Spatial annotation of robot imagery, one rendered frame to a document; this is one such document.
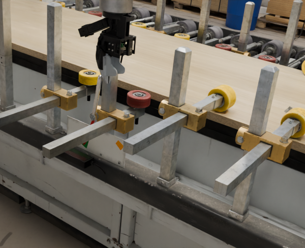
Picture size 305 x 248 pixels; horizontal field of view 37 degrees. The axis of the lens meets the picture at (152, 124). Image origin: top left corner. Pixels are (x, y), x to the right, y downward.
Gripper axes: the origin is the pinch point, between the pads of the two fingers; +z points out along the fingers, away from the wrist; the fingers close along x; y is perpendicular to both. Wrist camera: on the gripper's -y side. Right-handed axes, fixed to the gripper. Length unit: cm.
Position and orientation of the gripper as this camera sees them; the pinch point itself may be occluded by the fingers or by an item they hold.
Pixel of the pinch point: (106, 78)
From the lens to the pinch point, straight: 133.7
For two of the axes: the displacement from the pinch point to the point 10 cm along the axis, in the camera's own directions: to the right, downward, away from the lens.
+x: 5.7, -3.0, 7.6
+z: -1.0, 9.0, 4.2
